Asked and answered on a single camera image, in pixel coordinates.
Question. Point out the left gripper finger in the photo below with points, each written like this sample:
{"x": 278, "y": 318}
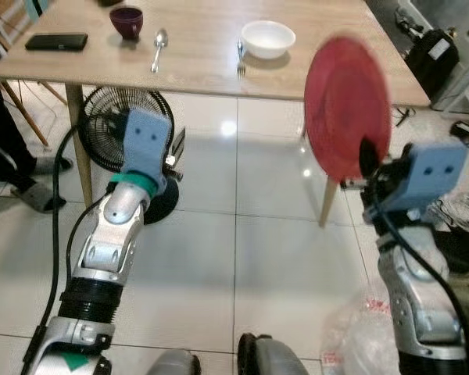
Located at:
{"x": 177, "y": 152}

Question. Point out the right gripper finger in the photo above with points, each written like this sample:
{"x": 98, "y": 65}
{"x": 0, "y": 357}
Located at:
{"x": 370, "y": 158}

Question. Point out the red plate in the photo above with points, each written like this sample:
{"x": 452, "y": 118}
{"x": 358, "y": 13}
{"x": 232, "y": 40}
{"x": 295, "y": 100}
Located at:
{"x": 344, "y": 101}

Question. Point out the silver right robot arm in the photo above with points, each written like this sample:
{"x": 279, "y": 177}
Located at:
{"x": 418, "y": 297}

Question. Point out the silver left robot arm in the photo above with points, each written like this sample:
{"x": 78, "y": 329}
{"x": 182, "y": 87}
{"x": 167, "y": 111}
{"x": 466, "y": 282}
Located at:
{"x": 109, "y": 242}

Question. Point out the light wooden table leg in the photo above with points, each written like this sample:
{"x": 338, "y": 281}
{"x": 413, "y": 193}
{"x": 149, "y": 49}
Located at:
{"x": 80, "y": 148}
{"x": 328, "y": 203}

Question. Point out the black floor fan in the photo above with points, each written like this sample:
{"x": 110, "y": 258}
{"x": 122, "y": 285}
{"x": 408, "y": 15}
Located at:
{"x": 102, "y": 129}

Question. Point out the silver metal spoon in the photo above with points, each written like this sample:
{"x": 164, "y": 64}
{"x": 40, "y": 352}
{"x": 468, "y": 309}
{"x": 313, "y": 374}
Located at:
{"x": 159, "y": 43}

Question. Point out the silver metal fork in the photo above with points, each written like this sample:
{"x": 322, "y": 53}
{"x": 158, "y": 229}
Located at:
{"x": 241, "y": 58}

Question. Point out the black box white label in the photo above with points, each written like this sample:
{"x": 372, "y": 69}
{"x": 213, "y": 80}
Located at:
{"x": 434, "y": 62}

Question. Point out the grey slipper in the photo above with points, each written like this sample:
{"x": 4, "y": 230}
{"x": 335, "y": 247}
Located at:
{"x": 55, "y": 164}
{"x": 39, "y": 197}

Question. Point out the dark purple cup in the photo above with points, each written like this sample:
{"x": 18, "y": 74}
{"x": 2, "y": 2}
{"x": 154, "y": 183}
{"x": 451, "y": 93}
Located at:
{"x": 127, "y": 22}

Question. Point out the white ceramic bowl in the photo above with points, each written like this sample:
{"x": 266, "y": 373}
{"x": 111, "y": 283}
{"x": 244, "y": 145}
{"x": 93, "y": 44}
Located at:
{"x": 268, "y": 39}

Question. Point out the black smartphone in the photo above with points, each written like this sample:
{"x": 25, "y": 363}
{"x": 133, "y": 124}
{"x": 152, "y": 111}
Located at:
{"x": 56, "y": 42}

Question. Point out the person's leg black trousers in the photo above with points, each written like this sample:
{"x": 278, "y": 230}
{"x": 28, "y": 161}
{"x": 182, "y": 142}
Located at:
{"x": 4, "y": 125}

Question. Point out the grey right robot leg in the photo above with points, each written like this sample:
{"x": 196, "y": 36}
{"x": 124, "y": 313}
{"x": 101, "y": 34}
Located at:
{"x": 272, "y": 358}

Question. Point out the grey robot leg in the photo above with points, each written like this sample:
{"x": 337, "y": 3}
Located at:
{"x": 272, "y": 358}
{"x": 172, "y": 363}

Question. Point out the grey left robot leg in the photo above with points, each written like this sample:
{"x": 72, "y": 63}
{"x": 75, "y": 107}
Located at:
{"x": 172, "y": 363}

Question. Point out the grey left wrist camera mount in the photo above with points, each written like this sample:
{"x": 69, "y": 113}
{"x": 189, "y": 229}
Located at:
{"x": 147, "y": 144}

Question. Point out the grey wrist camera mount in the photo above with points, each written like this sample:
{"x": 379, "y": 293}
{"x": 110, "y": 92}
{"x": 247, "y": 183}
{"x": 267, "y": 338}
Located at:
{"x": 147, "y": 144}
{"x": 430, "y": 176}

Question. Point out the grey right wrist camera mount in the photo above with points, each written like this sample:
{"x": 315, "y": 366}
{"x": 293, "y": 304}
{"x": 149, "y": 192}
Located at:
{"x": 430, "y": 176}

